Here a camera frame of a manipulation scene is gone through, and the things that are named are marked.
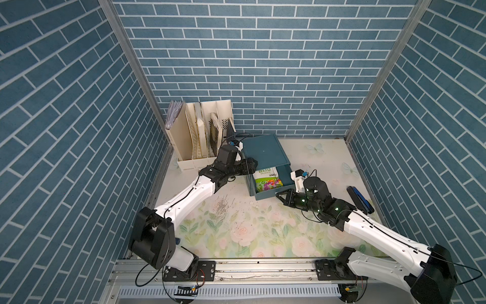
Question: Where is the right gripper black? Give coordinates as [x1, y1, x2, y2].
[274, 188, 320, 214]

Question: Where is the green flower seed bag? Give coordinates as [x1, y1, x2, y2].
[253, 167, 284, 193]

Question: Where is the teal top drawer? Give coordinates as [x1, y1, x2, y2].
[246, 165, 296, 200]

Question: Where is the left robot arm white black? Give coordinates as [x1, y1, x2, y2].
[129, 144, 258, 272]

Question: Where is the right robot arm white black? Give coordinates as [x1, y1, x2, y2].
[276, 170, 458, 303]

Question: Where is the dark striped notebook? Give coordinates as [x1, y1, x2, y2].
[226, 117, 236, 142]

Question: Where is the beige patterned book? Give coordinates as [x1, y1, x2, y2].
[210, 113, 224, 156]

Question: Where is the white file organizer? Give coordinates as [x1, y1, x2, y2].
[166, 100, 234, 171]

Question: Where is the blue marker pen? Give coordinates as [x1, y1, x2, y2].
[347, 186, 375, 215]

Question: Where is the purple folder stack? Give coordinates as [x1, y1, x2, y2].
[165, 101, 184, 130]

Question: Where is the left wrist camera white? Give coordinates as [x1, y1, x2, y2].
[227, 139, 243, 151]

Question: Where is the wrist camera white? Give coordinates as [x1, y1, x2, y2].
[291, 169, 309, 193]
[227, 139, 243, 151]

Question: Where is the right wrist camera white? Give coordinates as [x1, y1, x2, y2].
[291, 169, 309, 193]

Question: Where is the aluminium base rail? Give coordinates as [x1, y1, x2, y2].
[100, 258, 415, 303]

